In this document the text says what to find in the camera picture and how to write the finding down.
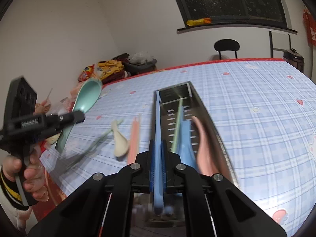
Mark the yellow packet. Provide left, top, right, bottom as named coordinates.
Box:
left=186, top=17, right=212, bottom=27

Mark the blue spoon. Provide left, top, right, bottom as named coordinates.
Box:
left=173, top=119, right=198, bottom=198

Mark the black metal chair frame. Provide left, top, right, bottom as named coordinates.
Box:
left=269, top=30, right=292, bottom=59

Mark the dark red clothing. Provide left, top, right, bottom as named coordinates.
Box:
left=101, top=69, right=129, bottom=85

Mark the orange snack bag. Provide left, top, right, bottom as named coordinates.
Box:
left=77, top=64, right=97, bottom=82

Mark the blue chopstick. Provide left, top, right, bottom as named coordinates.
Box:
left=153, top=90, right=165, bottom=216

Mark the stainless steel utensil tray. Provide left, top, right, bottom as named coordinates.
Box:
left=146, top=81, right=240, bottom=229

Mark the black round-back chair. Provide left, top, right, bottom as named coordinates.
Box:
left=214, top=39, right=241, bottom=60

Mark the red printed cloth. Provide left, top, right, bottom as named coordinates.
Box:
left=302, top=6, right=316, bottom=46

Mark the beige spoon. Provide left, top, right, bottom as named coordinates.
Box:
left=110, top=119, right=129, bottom=158

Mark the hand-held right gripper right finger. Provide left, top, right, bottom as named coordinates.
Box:
left=161, top=139, right=288, bottom=237

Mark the pink spoon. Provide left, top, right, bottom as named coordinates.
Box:
left=191, top=115, right=234, bottom=179

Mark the dark window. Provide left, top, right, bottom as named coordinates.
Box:
left=166, top=0, right=288, bottom=30

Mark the green spoon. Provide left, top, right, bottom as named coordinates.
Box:
left=55, top=77, right=103, bottom=154

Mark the person's left forearm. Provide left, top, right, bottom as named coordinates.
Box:
left=0, top=164, right=34, bottom=235

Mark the yellow clothing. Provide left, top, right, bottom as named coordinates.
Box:
left=95, top=59, right=125, bottom=80

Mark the clear plastic bag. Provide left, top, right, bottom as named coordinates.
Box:
left=128, top=51, right=153, bottom=64

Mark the pink chopstick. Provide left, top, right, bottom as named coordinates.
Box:
left=126, top=118, right=136, bottom=165
left=132, top=114, right=141, bottom=164

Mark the dark window sill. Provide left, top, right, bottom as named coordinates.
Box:
left=177, top=22, right=298, bottom=35

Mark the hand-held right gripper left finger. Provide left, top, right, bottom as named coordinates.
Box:
left=32, top=139, right=157, bottom=237

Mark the black rice cooker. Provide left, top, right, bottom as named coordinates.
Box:
left=282, top=48, right=305, bottom=74

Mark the person's left hand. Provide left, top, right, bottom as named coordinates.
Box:
left=2, top=144, right=50, bottom=203

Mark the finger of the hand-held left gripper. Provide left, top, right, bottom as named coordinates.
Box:
left=46, top=111, right=86, bottom=130
left=31, top=126, right=64, bottom=144

